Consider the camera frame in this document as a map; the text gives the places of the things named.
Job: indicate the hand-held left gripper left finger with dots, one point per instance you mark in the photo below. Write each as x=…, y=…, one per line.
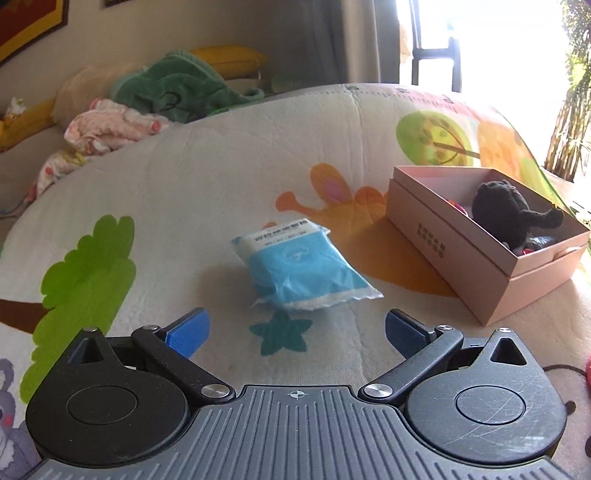
x=189, y=330

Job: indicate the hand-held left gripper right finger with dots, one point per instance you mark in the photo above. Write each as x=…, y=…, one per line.
x=406, y=334

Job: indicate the pink cardboard box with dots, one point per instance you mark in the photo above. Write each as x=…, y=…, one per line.
x=443, y=240

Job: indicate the blue plastic packet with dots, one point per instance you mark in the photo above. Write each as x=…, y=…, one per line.
x=295, y=263

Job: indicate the black plush toy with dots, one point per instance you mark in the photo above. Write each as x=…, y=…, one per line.
x=501, y=207

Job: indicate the printed play mat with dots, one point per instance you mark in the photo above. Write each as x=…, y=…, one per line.
x=184, y=184

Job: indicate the pink baby clothes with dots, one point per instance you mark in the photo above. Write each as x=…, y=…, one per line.
x=111, y=122

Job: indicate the grey sofa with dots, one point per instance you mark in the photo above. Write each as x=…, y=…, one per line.
x=23, y=170

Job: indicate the green blanket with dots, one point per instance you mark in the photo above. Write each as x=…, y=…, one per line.
x=175, y=87

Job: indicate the long yellow pillow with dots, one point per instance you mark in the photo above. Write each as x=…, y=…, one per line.
x=27, y=127

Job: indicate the beige pillow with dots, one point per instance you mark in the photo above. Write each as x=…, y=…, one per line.
x=83, y=87

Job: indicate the yellow banana pillow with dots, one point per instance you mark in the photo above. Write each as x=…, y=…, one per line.
x=231, y=60

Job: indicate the tall bamboo plant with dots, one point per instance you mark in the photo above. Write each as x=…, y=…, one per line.
x=572, y=115

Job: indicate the dark chair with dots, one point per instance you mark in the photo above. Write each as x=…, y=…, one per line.
x=436, y=55

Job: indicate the hanging patterned cloth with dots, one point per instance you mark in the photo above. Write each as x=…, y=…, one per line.
x=405, y=41

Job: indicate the beige curtain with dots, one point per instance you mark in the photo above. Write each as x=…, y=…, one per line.
x=364, y=41

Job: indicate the framed red picture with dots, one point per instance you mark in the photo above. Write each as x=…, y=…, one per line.
x=27, y=23

